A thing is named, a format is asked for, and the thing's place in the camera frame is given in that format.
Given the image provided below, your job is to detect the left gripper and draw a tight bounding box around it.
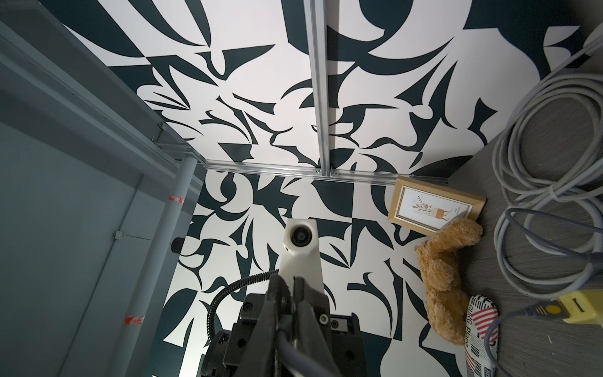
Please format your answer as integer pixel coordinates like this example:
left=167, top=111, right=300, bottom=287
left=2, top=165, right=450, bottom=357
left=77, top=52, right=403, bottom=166
left=223, top=291, right=368, bottom=377

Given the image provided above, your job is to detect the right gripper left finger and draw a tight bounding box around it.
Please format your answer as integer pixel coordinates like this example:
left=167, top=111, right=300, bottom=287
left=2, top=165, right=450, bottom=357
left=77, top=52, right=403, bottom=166
left=240, top=274, right=291, bottom=376

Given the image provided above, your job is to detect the dark usb cable yellow charger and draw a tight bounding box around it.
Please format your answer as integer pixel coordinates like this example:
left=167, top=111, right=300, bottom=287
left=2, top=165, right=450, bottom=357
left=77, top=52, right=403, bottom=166
left=483, top=300, right=570, bottom=376

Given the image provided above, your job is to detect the framed plant picture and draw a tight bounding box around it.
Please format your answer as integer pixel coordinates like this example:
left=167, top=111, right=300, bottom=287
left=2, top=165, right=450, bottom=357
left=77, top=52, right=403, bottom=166
left=388, top=176, right=486, bottom=237

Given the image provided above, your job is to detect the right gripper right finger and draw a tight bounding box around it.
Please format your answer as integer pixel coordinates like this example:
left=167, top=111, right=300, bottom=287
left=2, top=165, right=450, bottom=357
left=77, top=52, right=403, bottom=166
left=293, top=276, right=342, bottom=376

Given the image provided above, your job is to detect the tan teddy bear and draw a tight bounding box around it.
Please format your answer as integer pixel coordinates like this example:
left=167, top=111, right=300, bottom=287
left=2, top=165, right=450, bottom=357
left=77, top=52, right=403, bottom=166
left=415, top=218, right=483, bottom=346

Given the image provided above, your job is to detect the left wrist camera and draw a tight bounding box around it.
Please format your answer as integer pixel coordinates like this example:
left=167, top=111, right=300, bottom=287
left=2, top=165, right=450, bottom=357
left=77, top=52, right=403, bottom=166
left=278, top=218, right=324, bottom=294

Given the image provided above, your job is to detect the grey power strip cord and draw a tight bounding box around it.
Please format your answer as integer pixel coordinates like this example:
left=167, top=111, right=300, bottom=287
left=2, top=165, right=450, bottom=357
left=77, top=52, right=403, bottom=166
left=492, top=35, right=603, bottom=300

